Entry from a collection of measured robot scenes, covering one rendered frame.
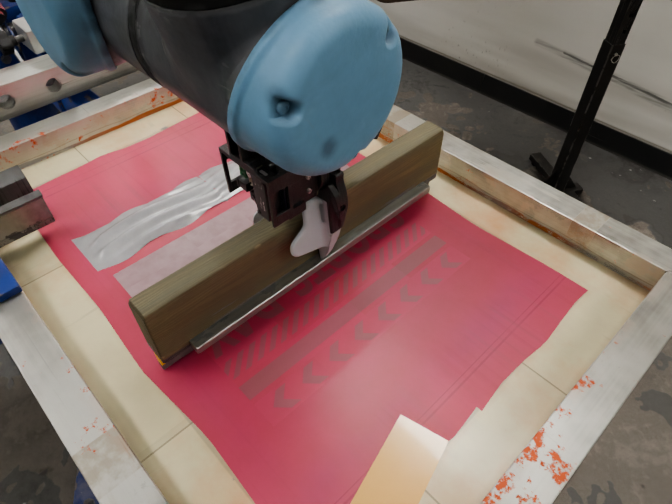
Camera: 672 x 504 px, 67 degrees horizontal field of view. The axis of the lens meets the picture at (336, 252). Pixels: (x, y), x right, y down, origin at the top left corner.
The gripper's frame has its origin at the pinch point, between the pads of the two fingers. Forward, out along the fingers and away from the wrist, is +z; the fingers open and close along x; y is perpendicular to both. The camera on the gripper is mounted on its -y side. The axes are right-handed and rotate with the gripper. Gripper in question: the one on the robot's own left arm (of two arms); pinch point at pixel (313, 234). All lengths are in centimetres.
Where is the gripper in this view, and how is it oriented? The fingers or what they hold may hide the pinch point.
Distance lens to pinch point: 57.0
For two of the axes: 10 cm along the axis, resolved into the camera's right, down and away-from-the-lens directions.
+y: -7.2, 5.2, -4.5
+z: 0.2, 6.7, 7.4
